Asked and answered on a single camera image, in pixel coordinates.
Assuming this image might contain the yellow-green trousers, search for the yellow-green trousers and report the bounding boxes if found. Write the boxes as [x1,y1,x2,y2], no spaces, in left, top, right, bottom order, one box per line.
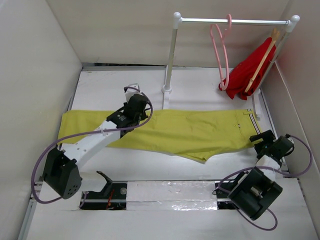
[57,108,263,165]

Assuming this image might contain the pink plastic clothes hanger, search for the pink plastic clothes hanger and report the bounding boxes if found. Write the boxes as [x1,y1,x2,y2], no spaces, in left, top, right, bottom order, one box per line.
[209,13,233,90]

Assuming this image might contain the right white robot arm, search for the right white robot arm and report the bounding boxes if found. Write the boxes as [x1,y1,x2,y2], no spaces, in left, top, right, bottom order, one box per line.
[227,130,295,221]

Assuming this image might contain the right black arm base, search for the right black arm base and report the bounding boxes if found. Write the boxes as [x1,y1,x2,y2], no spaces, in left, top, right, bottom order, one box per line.
[212,180,238,210]

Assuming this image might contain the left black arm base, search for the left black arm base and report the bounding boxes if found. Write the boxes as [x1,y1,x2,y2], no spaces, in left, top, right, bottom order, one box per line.
[79,171,128,211]

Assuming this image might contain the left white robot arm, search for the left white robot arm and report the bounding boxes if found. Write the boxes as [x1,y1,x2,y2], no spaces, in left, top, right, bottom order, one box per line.
[43,93,151,200]

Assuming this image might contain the red shorts on hanger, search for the red shorts on hanger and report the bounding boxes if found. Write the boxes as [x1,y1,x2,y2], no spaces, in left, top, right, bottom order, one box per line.
[225,37,276,101]

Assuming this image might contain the wooden clothes hanger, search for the wooden clothes hanger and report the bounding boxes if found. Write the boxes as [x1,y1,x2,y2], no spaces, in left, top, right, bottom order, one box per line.
[245,28,280,93]

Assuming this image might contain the white metal clothes rack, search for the white metal clothes rack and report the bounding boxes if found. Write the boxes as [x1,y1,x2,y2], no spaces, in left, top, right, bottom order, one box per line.
[161,11,301,121]

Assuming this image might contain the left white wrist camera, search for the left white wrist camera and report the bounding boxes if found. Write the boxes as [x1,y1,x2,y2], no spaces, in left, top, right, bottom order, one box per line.
[124,83,140,102]

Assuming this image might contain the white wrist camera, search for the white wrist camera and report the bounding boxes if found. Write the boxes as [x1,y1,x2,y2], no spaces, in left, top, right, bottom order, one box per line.
[124,83,140,102]
[285,133,293,141]

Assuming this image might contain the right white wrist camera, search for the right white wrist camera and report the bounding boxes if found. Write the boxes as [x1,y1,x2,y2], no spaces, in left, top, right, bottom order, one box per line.
[285,133,293,141]

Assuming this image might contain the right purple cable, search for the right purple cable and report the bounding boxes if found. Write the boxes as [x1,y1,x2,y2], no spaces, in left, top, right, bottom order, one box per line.
[216,133,313,231]

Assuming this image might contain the purple cable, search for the purple cable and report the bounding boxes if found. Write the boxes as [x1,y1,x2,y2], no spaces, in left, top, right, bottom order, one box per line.
[216,133,313,231]
[30,86,154,205]

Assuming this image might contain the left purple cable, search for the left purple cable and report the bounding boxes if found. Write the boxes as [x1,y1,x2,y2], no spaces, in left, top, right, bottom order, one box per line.
[30,86,154,205]

